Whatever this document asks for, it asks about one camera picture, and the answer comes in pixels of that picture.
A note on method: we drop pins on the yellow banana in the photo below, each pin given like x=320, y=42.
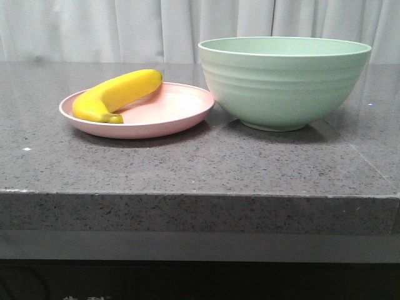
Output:
x=100, y=103

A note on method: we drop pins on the green ribbed bowl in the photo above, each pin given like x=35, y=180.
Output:
x=281, y=83

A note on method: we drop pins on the white curtain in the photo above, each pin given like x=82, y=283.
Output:
x=169, y=31

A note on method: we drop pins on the pink plate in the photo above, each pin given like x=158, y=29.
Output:
x=171, y=109

